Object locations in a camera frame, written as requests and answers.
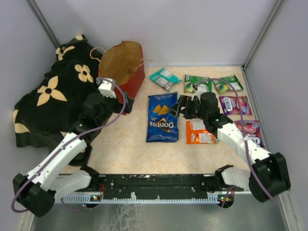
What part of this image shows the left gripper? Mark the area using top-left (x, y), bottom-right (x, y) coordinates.
top-left (96, 88), bottom-right (134, 126)

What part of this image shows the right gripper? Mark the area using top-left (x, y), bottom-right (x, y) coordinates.
top-left (167, 94), bottom-right (208, 120)

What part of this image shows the blue Doritos chip bag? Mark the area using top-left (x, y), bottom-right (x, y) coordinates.
top-left (146, 92), bottom-right (179, 142)

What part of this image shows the orange candy bag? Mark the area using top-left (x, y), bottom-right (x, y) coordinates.
top-left (186, 120), bottom-right (218, 144)

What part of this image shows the teal mint candy bag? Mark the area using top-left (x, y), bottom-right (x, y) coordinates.
top-left (149, 68), bottom-right (182, 91)

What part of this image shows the green candy bag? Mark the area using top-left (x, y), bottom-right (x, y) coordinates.
top-left (213, 75), bottom-right (244, 94)
top-left (184, 74), bottom-right (212, 93)

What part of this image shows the red paper bag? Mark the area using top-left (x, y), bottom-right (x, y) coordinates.
top-left (90, 41), bottom-right (147, 110)

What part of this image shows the purple candy bag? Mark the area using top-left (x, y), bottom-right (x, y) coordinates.
top-left (219, 96), bottom-right (253, 116)

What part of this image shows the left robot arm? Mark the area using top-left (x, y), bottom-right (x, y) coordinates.
top-left (11, 92), bottom-right (134, 217)

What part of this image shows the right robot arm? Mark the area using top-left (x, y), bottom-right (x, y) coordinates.
top-left (169, 92), bottom-right (291, 203)

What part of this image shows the black floral blanket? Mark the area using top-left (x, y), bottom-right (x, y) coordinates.
top-left (12, 34), bottom-right (109, 167)

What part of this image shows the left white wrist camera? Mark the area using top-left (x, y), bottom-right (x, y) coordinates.
top-left (96, 77), bottom-right (116, 98)

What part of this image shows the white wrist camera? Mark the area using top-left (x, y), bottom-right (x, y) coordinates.
top-left (193, 88), bottom-right (206, 99)
top-left (96, 77), bottom-right (116, 98)

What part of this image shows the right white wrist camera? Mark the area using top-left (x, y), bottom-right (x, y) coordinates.
top-left (193, 88), bottom-right (206, 99)

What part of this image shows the white cable duct strip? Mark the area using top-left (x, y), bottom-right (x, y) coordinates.
top-left (60, 193), bottom-right (235, 205)

